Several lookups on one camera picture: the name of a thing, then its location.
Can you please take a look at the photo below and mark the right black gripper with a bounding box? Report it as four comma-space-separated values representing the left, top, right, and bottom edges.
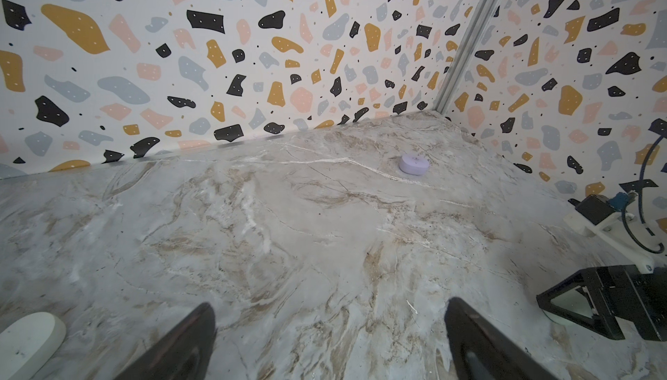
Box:
536, 265, 666, 342

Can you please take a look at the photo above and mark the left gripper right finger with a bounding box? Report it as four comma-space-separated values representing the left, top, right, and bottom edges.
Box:
444, 297, 554, 380

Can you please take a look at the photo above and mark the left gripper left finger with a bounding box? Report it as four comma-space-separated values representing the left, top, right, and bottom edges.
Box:
116, 303, 216, 379

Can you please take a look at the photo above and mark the mint green charging case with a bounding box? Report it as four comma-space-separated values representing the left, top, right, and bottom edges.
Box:
543, 311, 592, 326

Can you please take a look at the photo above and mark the white charging case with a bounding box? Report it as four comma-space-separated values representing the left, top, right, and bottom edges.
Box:
1, 312, 66, 380

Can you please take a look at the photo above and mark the purple charging case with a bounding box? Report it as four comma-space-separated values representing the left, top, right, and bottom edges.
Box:
399, 154, 430, 176

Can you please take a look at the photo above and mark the right corner aluminium profile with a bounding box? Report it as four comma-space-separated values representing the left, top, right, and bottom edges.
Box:
434, 0, 498, 115

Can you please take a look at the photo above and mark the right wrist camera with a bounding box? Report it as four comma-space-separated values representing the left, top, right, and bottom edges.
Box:
564, 192, 666, 274

